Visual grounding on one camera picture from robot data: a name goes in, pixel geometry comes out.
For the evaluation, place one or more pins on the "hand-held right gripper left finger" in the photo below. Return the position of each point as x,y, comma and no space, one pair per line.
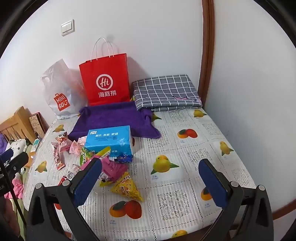
89,183

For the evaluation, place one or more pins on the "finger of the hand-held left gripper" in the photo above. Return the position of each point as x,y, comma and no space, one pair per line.
6,154
17,162

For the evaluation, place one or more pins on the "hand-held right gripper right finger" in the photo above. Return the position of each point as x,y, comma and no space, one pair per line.
214,183

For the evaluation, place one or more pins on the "white pink snack packet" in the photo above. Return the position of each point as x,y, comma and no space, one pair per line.
68,177

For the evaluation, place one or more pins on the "magenta snack packet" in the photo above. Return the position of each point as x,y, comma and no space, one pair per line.
113,169

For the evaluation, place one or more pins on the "pink peach snack packet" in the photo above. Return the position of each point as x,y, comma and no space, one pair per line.
75,147

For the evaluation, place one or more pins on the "blue cookie packet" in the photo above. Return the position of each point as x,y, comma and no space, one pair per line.
123,158

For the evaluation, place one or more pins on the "red white panda packet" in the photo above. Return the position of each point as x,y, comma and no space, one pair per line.
62,138

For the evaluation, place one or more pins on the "pink cloth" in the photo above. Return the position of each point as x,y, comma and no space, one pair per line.
13,188

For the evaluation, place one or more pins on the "white dotted cloth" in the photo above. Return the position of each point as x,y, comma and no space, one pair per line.
15,146

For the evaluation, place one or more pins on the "small red white packet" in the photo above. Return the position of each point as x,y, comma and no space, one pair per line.
76,168

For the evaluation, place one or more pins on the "green snack packet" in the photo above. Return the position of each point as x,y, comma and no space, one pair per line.
86,157

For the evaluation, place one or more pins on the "fruit print tablecloth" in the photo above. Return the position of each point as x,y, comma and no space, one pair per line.
185,162

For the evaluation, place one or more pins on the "yellow triangular snack packet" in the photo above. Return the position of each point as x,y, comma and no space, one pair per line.
126,185

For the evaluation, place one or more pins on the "long pink strip packet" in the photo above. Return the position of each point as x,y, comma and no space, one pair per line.
59,160

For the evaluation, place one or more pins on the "patterned brown box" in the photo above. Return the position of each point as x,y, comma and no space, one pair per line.
38,126

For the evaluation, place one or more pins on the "small pink snack packet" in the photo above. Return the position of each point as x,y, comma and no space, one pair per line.
82,141

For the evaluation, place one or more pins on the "blue tissue pack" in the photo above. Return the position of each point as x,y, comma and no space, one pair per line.
108,139

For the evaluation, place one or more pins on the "purple towel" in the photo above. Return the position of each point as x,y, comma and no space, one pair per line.
111,115

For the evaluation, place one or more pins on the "brown baseboard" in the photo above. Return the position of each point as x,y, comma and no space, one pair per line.
284,208

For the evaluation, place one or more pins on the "white plastic bag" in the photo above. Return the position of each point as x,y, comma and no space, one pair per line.
57,88

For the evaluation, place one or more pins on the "grey checked folded cloth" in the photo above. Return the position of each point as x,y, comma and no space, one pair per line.
166,90

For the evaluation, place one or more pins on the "red paper bag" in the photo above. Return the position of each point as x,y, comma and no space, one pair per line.
104,69

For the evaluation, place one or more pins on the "brown wooden door trim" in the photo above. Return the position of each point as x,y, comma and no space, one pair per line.
207,58

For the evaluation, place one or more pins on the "white light switch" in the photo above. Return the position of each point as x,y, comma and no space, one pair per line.
68,27

